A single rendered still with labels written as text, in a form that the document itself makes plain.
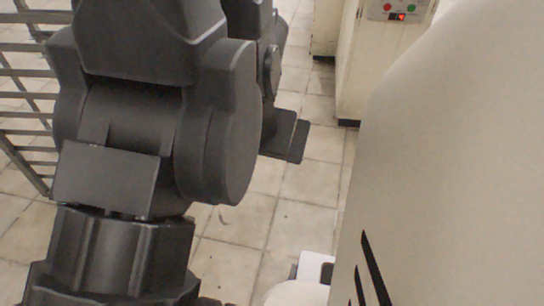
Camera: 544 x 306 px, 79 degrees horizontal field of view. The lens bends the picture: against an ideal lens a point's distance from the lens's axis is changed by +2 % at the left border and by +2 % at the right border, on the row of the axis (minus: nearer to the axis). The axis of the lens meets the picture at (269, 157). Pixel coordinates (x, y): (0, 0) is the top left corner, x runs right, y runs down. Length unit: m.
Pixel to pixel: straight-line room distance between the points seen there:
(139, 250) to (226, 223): 1.45
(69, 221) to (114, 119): 0.05
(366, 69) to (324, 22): 0.73
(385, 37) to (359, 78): 0.24
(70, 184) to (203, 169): 0.07
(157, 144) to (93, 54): 0.05
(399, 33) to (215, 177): 1.61
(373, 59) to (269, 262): 1.10
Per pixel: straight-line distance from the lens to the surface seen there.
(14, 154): 1.67
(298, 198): 1.69
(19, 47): 1.27
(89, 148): 0.19
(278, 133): 0.44
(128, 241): 0.17
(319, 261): 0.38
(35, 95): 1.38
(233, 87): 0.16
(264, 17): 0.28
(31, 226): 1.95
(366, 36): 1.73
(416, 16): 1.69
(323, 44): 2.52
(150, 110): 0.18
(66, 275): 0.18
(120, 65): 0.17
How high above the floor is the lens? 1.38
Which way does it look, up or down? 48 degrees down
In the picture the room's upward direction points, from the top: straight up
